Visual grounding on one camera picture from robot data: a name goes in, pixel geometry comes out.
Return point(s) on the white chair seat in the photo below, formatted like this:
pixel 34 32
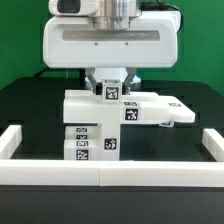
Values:
pixel 110 136

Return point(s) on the white chair back frame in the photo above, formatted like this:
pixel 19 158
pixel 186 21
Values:
pixel 82 106

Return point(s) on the white front fence wall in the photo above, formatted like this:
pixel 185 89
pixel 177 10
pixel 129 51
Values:
pixel 125 173

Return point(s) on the white left fence wall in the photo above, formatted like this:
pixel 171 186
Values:
pixel 10 140

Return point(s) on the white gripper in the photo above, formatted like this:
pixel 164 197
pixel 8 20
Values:
pixel 109 34

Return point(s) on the white right fence wall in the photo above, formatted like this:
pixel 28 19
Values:
pixel 214 143

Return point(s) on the small tagged cube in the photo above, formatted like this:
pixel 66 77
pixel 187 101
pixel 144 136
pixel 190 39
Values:
pixel 111 91
pixel 168 124

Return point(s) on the white fence wall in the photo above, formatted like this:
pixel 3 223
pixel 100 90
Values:
pixel 10 140
pixel 214 143
pixel 125 173

